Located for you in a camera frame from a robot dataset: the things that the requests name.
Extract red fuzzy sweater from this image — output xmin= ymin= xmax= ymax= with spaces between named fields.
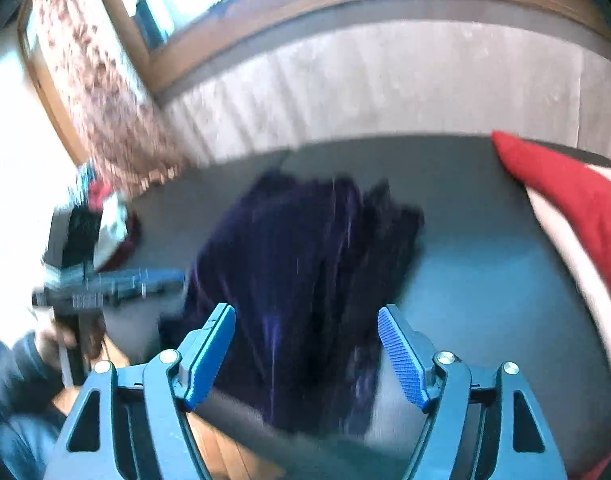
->
xmin=491 ymin=130 xmax=611 ymax=311

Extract person's left forearm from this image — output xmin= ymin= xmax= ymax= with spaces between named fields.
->
xmin=0 ymin=327 xmax=61 ymax=416

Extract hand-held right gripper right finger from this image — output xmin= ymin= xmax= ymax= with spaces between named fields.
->
xmin=377 ymin=304 xmax=569 ymax=480

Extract pale pink cloth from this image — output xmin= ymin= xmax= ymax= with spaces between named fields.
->
xmin=528 ymin=160 xmax=611 ymax=361

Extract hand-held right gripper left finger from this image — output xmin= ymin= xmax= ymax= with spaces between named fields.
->
xmin=42 ymin=302 xmax=237 ymax=480

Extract dark purple velvet garment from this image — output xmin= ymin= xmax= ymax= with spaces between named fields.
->
xmin=158 ymin=170 xmax=426 ymax=436

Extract stack of folded clothes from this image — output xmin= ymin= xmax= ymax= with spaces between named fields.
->
xmin=78 ymin=162 xmax=142 ymax=271

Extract person's left hand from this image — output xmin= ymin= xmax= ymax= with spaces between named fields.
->
xmin=35 ymin=322 xmax=78 ymax=363

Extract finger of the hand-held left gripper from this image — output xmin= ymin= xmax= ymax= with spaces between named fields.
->
xmin=100 ymin=267 xmax=188 ymax=302

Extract brown floral curtain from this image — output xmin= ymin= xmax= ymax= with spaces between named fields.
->
xmin=28 ymin=0 xmax=196 ymax=196

